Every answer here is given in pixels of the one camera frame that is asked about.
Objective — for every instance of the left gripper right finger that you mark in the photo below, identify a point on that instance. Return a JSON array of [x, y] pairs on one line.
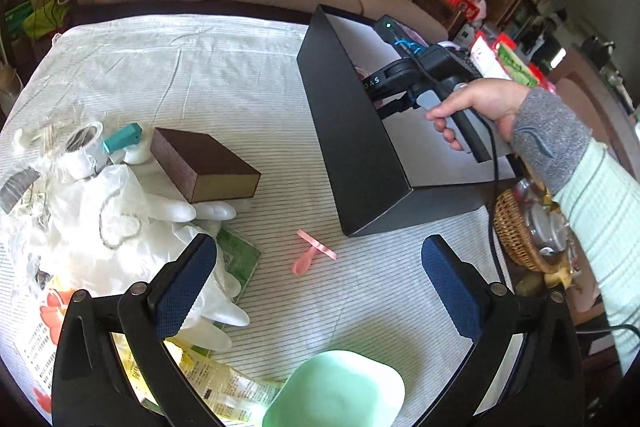
[[524, 367]]

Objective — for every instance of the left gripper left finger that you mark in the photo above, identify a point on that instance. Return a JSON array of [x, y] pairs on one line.
[[90, 386]]

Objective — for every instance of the green plastic bowl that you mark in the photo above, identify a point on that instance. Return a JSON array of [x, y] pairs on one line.
[[338, 388]]

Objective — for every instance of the grey green sleeve forearm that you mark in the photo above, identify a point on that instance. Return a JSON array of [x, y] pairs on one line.
[[597, 196]]

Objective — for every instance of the person right hand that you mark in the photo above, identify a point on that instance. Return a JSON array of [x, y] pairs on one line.
[[495, 99]]

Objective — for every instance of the red snack bag pile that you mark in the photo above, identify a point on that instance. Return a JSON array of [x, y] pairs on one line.
[[496, 58]]

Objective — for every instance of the white instruction card box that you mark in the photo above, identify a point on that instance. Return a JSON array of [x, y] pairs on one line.
[[30, 327]]

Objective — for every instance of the black open storage box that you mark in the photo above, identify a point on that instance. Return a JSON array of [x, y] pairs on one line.
[[385, 174]]

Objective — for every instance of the glass jar metal lid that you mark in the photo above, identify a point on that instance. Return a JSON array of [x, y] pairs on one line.
[[548, 229]]

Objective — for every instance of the yellow packet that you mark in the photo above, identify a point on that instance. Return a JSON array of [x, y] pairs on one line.
[[236, 399]]

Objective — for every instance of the woven wicker basket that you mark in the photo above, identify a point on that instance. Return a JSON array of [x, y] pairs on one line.
[[517, 241]]

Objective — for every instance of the clear plastic gloves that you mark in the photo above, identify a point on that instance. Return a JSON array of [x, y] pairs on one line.
[[107, 233]]

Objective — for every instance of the white striped tablecloth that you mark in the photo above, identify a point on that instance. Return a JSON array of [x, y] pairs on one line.
[[237, 79]]

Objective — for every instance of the pink plastic spoon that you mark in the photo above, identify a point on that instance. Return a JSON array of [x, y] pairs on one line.
[[303, 263]]

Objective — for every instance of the white tape roll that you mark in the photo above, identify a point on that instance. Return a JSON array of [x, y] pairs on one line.
[[84, 154]]

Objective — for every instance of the brown yellow sponge block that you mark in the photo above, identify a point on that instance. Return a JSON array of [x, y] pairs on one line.
[[202, 169]]

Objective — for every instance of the teal handled tool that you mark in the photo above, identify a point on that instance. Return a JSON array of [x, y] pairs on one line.
[[128, 135]]

